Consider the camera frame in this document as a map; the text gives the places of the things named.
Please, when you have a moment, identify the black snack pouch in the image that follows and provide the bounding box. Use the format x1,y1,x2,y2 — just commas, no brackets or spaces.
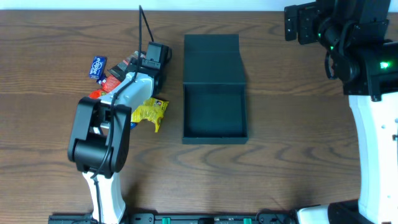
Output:
106,51,139,83

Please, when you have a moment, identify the red snack packet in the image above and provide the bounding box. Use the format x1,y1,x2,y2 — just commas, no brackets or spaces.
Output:
88,75,121,99

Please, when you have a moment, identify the yellow snack packet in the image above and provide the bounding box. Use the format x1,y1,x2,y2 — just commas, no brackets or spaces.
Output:
131,98,169,133

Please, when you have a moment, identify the black cardboard box with lid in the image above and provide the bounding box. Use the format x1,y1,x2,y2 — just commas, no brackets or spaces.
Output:
182,34,248,144

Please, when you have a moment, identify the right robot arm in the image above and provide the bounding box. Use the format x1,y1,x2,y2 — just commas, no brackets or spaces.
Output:
284,0,397,223

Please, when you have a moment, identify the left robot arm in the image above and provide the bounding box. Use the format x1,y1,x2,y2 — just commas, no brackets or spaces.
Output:
67,57,169,223

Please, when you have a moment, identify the purple Dairy Milk chocolate bar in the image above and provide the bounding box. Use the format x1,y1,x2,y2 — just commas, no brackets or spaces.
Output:
96,74,107,85

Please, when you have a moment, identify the blue Eclipse mint tin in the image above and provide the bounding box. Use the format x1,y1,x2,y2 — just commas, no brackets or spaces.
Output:
88,56,107,80

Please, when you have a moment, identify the black mounting rail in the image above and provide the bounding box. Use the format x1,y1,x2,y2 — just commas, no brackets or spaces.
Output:
47,212,298,224

